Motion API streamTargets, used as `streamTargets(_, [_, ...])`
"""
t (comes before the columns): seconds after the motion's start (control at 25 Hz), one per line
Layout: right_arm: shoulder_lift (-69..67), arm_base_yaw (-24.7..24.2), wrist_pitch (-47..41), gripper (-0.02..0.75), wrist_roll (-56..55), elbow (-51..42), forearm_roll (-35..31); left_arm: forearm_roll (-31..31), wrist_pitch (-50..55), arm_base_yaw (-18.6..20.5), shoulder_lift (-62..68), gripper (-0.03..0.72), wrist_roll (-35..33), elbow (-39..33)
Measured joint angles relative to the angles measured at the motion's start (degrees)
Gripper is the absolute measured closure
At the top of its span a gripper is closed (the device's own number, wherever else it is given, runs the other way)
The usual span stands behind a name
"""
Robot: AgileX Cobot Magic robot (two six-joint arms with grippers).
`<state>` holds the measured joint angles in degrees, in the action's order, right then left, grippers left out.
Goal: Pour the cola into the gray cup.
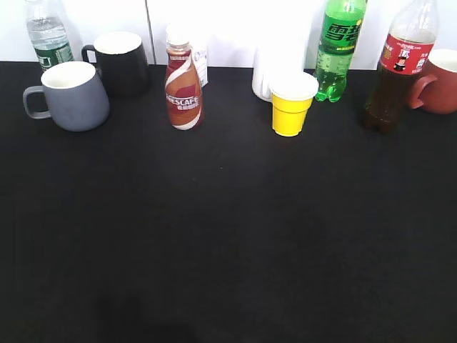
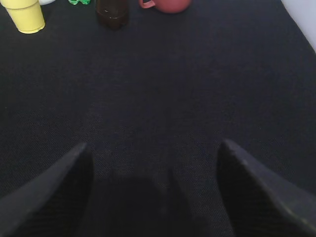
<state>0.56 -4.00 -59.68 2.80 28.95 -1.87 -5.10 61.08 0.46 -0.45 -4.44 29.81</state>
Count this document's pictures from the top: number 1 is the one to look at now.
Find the red ceramic mug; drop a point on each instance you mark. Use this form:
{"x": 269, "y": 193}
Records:
{"x": 435, "y": 90}

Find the Nescafe coffee bottle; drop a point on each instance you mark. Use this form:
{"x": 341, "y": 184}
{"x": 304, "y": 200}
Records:
{"x": 184, "y": 97}

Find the clear water bottle green label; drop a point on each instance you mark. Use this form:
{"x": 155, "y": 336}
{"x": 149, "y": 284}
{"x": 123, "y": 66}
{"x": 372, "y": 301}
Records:
{"x": 47, "y": 34}

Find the black ceramic mug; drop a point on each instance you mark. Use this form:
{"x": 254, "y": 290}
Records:
{"x": 121, "y": 62}

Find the white ceramic mug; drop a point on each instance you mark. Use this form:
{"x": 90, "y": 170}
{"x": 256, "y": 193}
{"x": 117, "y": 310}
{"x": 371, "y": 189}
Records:
{"x": 270, "y": 60}

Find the cola bottle red label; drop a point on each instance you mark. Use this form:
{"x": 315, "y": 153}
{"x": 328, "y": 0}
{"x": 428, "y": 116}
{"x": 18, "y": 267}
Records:
{"x": 409, "y": 42}

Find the grey ceramic mug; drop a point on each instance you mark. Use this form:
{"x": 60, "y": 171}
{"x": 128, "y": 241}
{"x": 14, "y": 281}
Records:
{"x": 75, "y": 97}

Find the yellow paper cup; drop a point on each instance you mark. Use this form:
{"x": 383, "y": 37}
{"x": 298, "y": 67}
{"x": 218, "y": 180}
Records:
{"x": 292, "y": 95}

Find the green Sprite bottle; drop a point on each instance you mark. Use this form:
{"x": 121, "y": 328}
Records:
{"x": 342, "y": 22}

